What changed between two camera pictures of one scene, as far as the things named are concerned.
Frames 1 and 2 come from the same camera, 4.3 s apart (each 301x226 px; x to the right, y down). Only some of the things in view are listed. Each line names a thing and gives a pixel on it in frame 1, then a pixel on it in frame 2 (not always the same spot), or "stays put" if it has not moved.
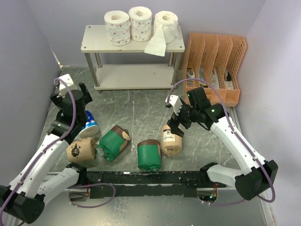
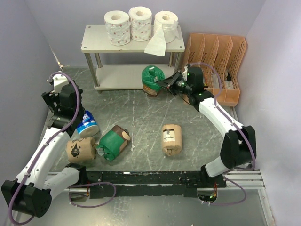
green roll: [149, 155] to [150, 75]
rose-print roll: [140, 19] stays put
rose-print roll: [118, 26] stays put
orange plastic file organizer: [210, 62] stays put
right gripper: [174, 125] to [167, 84]
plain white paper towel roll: [165, 29] stays put
